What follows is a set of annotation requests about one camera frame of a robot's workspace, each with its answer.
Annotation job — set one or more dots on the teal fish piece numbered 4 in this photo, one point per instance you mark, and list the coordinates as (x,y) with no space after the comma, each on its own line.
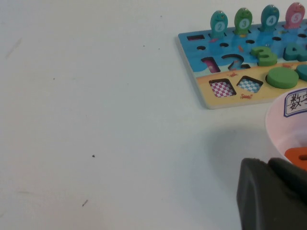
(270,19)

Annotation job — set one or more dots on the pink fish piece numbered 5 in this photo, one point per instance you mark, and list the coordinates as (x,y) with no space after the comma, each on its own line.
(295,15)

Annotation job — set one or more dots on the colourful wooden puzzle board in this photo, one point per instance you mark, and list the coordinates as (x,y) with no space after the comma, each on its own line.
(261,93)

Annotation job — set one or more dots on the green wooden circle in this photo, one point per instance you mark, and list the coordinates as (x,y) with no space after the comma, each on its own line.
(283,77)

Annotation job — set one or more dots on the teal wooden number 4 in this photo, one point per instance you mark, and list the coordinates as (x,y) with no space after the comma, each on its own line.
(291,56)

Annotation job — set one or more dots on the teal wooden heart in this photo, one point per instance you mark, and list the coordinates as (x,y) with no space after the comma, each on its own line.
(302,72)

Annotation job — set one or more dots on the pink plastic bowl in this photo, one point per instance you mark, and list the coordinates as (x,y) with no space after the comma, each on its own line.
(283,134)

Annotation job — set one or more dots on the green fish piece numbered 3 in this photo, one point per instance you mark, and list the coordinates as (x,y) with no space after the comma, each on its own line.
(243,21)

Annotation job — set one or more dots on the teal fish piece numbered 2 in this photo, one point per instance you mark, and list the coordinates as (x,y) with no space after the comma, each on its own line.
(218,24)

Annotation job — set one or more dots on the orange wooden number 10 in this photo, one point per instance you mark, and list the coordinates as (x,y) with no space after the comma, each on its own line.
(291,155)

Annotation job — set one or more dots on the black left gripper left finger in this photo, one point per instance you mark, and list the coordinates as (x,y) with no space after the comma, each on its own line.
(263,203)

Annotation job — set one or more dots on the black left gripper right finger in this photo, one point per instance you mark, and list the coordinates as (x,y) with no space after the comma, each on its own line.
(292,175)

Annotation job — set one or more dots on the green wooden number 3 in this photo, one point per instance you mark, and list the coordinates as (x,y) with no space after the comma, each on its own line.
(269,58)

